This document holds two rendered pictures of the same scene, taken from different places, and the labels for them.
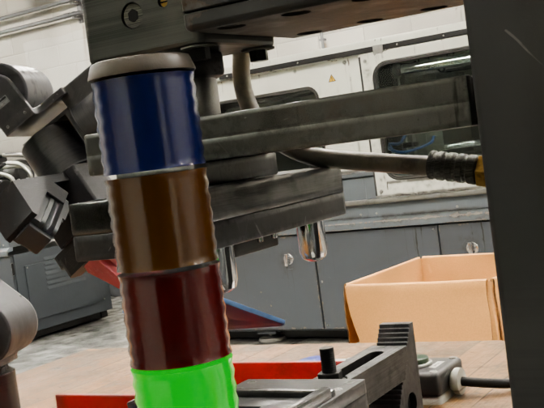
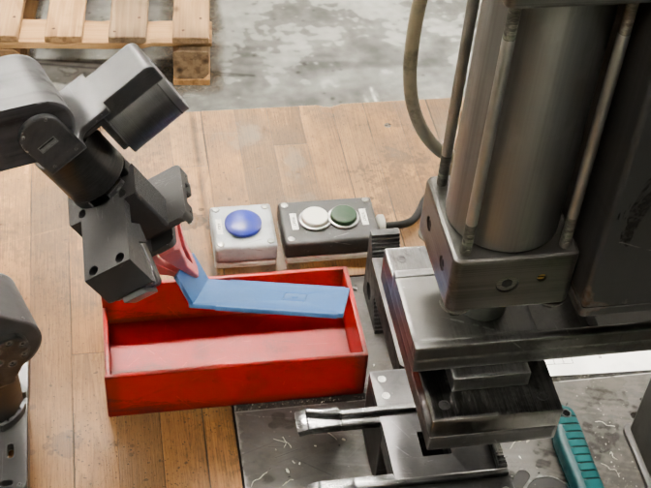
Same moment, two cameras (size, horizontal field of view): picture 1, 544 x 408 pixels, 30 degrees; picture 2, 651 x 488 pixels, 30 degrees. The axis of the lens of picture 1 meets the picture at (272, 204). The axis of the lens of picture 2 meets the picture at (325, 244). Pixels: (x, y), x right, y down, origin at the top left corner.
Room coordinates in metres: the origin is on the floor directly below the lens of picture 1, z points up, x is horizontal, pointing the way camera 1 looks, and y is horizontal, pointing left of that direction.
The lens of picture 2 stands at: (0.29, 0.56, 1.85)
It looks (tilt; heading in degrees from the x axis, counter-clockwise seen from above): 45 degrees down; 317
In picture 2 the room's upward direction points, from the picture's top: 5 degrees clockwise
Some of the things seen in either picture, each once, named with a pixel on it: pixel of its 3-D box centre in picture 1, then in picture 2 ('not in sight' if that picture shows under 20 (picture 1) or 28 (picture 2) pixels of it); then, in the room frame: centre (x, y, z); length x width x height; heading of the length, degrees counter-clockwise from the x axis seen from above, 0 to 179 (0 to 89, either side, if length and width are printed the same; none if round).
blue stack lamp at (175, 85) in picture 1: (148, 124); not in sight; (0.37, 0.04, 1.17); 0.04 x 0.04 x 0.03
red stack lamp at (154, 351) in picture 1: (175, 312); not in sight; (0.37, 0.04, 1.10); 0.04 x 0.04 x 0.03
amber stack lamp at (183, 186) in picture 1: (162, 218); not in sight; (0.37, 0.04, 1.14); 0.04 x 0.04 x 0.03
